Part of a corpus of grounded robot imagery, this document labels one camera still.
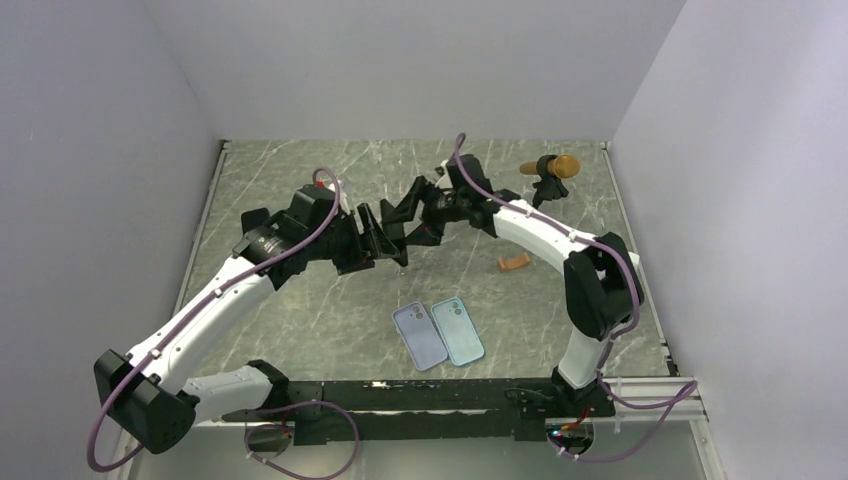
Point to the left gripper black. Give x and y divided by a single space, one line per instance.
376 244

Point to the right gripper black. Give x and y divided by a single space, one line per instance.
429 234

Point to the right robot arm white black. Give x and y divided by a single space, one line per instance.
601 288

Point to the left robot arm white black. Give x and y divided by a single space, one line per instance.
151 391

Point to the small brown wooden block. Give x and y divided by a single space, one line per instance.
506 264

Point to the wooden microphone on black stand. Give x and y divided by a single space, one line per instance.
551 171

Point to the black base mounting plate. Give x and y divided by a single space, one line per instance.
518 408

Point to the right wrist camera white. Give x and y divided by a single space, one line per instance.
443 179

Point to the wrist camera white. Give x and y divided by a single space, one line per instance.
327 181
443 179

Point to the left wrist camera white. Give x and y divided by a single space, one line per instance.
327 181

